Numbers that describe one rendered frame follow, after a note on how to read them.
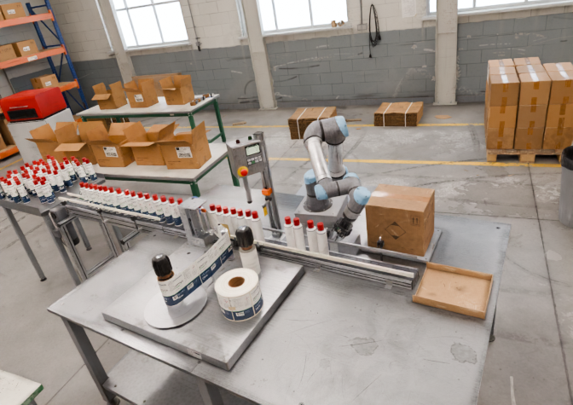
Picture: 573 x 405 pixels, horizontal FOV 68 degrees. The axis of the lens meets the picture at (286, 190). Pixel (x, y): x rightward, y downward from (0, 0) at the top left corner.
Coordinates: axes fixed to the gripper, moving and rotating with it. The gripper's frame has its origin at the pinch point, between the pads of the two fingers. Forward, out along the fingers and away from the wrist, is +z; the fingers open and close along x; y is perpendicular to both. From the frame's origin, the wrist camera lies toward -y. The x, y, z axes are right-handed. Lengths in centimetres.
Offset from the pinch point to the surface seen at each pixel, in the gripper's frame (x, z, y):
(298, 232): -18.6, 9.6, 1.9
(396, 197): 13.8, -21.2, -28.9
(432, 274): 48.0, -7.9, -8.5
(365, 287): 24.7, 6.0, 11.4
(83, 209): -176, 116, 5
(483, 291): 68, -19, -4
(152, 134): -221, 128, -115
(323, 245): -3.6, 6.9, 2.8
